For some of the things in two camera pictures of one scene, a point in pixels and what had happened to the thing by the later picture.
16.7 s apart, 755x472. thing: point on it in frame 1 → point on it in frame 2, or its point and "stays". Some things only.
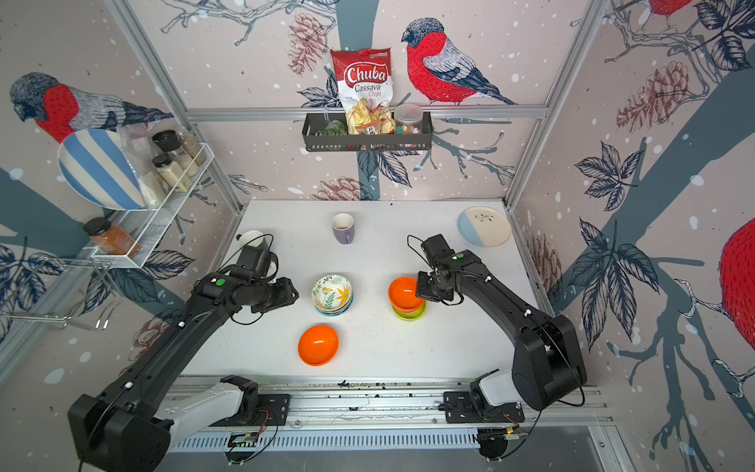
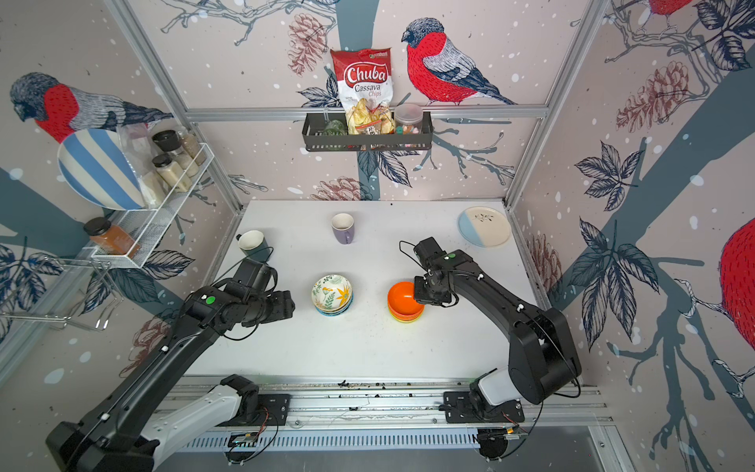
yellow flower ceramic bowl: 331,292 stays
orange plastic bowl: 402,294 → 406,318
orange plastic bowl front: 318,344 → 401,299
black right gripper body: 429,287 stays
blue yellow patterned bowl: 337,313 stays
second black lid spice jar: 167,167 stays
